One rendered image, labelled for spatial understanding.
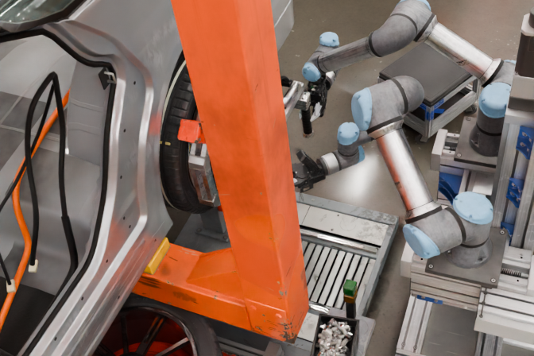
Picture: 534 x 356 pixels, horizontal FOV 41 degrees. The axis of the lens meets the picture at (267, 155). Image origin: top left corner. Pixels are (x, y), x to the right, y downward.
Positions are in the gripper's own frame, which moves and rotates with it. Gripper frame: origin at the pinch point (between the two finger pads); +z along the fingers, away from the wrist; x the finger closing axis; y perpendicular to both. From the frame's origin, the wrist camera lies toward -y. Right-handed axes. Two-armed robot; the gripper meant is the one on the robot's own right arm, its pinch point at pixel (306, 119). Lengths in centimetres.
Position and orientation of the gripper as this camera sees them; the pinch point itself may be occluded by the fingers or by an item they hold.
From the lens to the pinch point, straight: 277.7
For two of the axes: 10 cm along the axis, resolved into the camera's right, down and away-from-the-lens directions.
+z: -3.7, 7.0, -6.1
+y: -1.2, -6.9, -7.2
